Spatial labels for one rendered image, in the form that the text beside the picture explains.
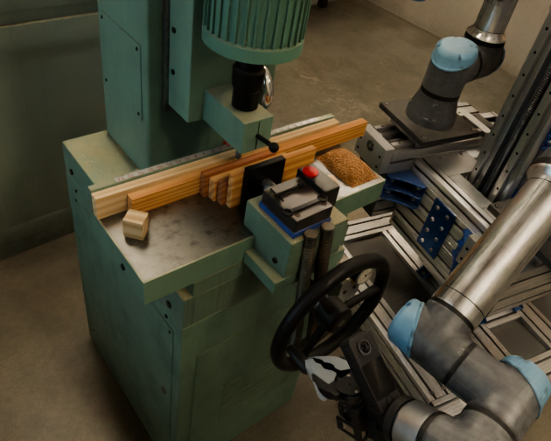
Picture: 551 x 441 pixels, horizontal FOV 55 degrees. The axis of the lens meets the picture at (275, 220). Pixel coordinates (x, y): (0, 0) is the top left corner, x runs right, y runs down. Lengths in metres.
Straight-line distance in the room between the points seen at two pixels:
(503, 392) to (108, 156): 0.98
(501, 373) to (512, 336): 1.25
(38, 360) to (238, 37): 1.36
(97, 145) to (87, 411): 0.85
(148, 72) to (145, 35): 0.07
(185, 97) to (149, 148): 0.19
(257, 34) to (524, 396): 0.64
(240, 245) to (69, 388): 1.02
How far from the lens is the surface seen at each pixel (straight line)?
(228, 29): 0.89
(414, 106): 1.65
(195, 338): 1.13
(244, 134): 0.99
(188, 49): 1.02
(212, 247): 0.97
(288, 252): 0.93
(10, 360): 1.96
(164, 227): 1.00
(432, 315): 0.79
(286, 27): 0.88
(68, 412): 1.82
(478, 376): 0.78
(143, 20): 1.07
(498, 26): 1.68
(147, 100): 1.14
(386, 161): 1.60
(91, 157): 1.34
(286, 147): 1.17
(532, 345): 2.05
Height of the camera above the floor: 1.59
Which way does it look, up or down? 42 degrees down
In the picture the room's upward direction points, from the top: 12 degrees clockwise
